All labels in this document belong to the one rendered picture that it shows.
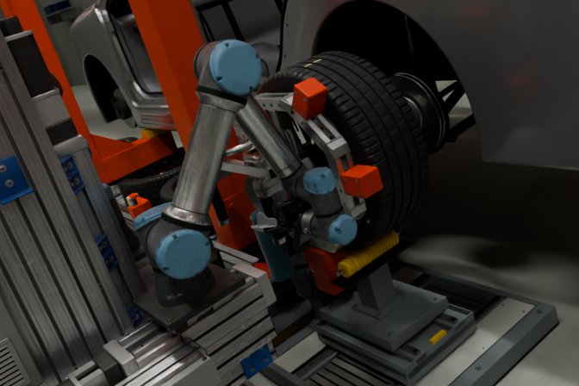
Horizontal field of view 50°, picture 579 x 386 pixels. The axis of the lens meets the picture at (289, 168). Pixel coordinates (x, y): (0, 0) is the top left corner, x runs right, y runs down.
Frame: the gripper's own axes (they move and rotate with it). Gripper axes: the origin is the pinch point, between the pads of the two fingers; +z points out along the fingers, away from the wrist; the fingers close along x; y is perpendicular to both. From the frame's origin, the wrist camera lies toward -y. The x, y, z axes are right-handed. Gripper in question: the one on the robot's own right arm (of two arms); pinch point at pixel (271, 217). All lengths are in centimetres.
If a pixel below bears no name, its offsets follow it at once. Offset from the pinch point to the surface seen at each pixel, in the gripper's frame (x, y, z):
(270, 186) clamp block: -1.5, 9.6, -2.5
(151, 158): -59, -27, 250
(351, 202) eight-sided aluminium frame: -21.5, -4.5, -10.0
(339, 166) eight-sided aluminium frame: -21.4, 7.5, -10.0
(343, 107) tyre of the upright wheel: -30.0, 22.8, -8.3
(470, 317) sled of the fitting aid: -56, -67, -11
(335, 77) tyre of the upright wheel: -36.1, 30.0, -0.6
